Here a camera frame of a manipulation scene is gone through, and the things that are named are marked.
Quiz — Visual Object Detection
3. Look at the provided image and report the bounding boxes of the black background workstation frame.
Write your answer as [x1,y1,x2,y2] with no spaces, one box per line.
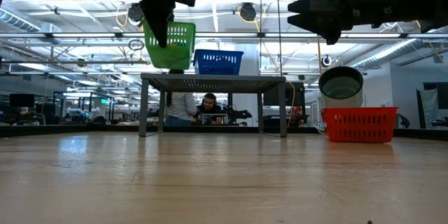
[52,90,116,124]

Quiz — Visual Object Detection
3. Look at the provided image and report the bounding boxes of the black office chair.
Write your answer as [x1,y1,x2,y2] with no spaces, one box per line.
[397,113,411,130]

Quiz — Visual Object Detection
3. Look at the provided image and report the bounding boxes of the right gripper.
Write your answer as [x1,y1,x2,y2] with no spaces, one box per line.
[287,0,438,46]

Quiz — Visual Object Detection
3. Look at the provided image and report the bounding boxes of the hanging cable loop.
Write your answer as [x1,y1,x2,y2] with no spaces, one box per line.
[127,38,145,52]

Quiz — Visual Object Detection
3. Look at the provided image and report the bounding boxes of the black hanging cable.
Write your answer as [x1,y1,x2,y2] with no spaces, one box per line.
[274,0,284,76]

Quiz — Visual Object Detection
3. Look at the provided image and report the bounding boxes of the black ceiling cable reel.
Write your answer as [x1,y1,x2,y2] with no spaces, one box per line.
[126,2,145,24]
[239,2,258,22]

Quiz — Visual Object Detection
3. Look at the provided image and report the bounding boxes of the black monitor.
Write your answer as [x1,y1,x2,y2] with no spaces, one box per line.
[9,93,36,109]

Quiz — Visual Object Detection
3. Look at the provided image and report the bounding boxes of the yellow hanging cable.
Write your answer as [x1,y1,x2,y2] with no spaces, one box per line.
[316,36,323,76]

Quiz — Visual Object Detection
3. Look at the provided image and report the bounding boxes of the background robot arms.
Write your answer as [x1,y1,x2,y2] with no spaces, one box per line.
[223,106,253,126]

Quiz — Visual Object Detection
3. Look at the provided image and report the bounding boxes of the grey perforated metal shelf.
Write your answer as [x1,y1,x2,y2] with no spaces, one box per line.
[139,73,290,139]

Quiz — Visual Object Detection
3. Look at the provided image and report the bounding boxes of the green plastic basket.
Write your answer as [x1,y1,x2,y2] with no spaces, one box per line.
[141,19,197,71]

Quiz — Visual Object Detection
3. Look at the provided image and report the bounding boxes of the red plastic basket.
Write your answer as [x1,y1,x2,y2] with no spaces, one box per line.
[321,106,399,144]

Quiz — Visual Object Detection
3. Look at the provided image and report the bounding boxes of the blue plastic basket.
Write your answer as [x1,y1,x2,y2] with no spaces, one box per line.
[193,49,245,76]

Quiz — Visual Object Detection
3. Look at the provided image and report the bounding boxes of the person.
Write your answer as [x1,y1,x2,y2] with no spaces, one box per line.
[194,92,225,126]
[164,69,198,127]

